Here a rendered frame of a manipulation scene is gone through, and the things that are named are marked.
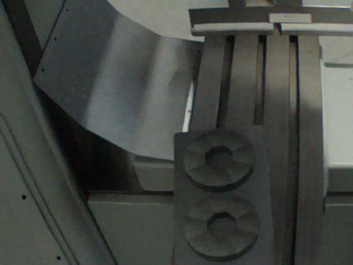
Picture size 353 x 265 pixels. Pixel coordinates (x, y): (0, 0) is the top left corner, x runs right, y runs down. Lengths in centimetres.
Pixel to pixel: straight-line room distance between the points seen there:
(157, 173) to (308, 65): 35
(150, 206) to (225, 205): 56
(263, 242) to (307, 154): 34
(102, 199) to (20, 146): 27
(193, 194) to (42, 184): 51
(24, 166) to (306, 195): 53
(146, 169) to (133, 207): 13
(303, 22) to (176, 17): 160
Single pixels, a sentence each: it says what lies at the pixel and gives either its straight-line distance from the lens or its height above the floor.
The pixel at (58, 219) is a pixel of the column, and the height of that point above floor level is 72.
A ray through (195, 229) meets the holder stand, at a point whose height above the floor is 114.
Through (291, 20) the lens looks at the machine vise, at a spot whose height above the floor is 97.
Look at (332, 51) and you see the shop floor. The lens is 266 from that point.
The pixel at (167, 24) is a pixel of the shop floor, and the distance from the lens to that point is 286.
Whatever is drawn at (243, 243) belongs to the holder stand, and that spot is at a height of 114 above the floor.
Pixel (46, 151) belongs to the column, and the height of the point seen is 92.
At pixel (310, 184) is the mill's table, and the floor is 94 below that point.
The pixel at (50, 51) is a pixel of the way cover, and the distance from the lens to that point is 119.
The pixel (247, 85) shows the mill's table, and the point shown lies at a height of 94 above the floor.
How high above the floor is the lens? 183
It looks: 53 degrees down
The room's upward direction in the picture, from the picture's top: 11 degrees counter-clockwise
